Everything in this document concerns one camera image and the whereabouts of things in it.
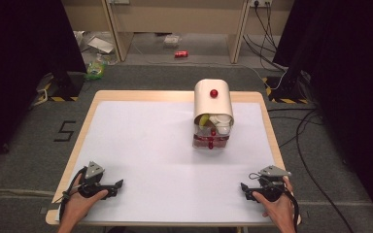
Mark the red drink can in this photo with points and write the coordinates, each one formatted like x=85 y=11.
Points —
x=181 y=54

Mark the cream capsule drawer cabinet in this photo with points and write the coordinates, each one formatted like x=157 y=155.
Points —
x=213 y=103

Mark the green plastic bag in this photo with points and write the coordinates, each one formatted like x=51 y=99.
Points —
x=95 y=69

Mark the black hazard-striped stand base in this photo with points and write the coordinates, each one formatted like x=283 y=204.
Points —
x=63 y=88
x=286 y=92

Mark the white flat carton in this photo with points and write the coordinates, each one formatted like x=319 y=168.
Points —
x=100 y=44

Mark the black curtain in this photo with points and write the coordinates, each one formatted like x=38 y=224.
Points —
x=19 y=64
x=346 y=81

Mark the person's right hand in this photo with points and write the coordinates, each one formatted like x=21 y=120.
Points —
x=281 y=210

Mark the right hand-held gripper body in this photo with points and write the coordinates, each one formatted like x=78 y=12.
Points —
x=272 y=184

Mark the pile of dark red capsules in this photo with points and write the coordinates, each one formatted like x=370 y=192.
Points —
x=204 y=139

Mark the person's left hand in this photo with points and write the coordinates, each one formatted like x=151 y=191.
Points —
x=77 y=207

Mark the white wall socket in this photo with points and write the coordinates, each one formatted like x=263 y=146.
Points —
x=261 y=2

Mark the clear plastic package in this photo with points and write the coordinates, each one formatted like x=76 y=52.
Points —
x=171 y=40

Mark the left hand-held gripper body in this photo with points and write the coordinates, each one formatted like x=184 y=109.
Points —
x=92 y=181

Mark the clear drawer with red knob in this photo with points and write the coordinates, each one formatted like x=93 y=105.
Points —
x=210 y=146
x=213 y=132

